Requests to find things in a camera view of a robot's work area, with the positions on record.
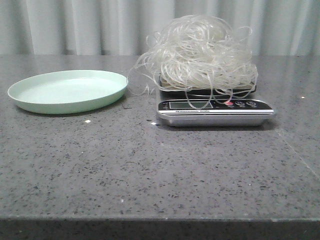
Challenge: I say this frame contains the translucent white vermicelli bundle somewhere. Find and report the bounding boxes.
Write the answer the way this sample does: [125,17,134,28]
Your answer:
[131,15,259,102]

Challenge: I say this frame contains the silver black kitchen scale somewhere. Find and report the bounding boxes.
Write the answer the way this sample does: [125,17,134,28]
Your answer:
[156,86,276,127]

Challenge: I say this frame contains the light green plastic plate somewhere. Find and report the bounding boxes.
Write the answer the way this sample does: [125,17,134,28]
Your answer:
[8,70,128,115]

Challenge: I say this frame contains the white pleated curtain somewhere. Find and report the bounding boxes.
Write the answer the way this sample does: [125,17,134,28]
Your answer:
[0,0,320,56]

